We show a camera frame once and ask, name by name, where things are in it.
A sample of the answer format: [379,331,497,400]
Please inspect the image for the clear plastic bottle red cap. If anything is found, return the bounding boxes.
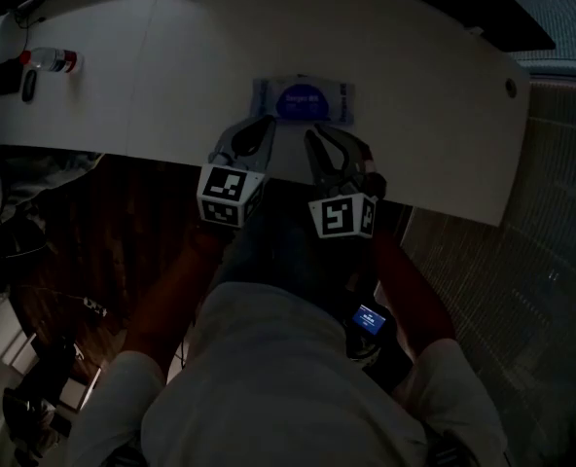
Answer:
[18,46,84,75]

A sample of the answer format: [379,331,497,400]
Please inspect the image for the black cable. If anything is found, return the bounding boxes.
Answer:
[13,0,49,60]

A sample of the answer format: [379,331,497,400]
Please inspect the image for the crumpled white plastic bag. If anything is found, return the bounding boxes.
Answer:
[0,151,105,233]

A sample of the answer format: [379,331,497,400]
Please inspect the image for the person's right forearm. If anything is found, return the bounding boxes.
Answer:
[370,231,459,359]

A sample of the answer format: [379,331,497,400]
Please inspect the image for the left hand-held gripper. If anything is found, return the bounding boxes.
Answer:
[195,114,278,229]

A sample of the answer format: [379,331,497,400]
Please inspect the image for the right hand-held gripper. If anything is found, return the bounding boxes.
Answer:
[303,123,388,240]

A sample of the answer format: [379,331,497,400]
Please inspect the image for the person's left forearm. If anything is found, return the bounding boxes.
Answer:
[126,221,235,374]

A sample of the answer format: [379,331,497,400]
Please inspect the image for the blue wet wipes packet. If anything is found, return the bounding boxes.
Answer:
[249,74,356,126]

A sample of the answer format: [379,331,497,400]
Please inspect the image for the black computer mouse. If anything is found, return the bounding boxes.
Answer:
[20,68,38,104]

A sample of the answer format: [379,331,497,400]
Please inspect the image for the person's grey shirt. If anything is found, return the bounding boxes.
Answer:
[66,282,508,467]

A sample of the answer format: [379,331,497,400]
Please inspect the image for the small device with blue screen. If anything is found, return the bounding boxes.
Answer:
[350,303,387,336]

